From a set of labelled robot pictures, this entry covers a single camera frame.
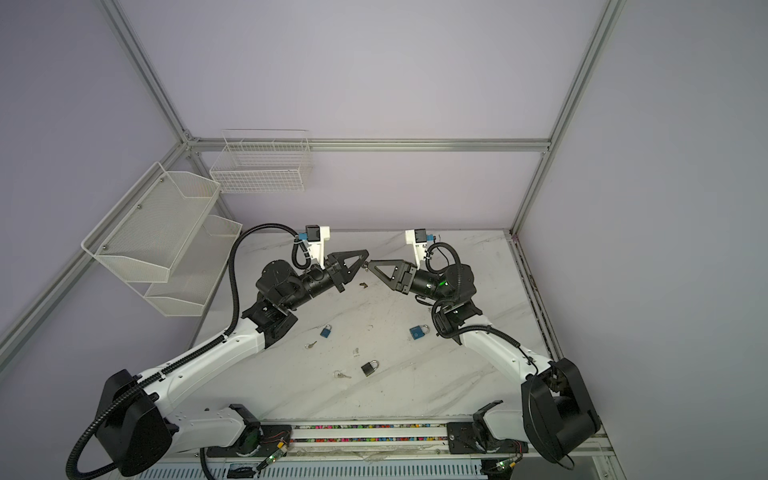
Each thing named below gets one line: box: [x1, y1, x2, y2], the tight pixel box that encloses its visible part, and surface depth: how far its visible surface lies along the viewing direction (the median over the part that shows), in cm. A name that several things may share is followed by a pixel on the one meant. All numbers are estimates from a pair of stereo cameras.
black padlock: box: [361, 360, 379, 377], surface depth 88 cm
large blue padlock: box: [409, 324, 430, 340], surface depth 95 cm
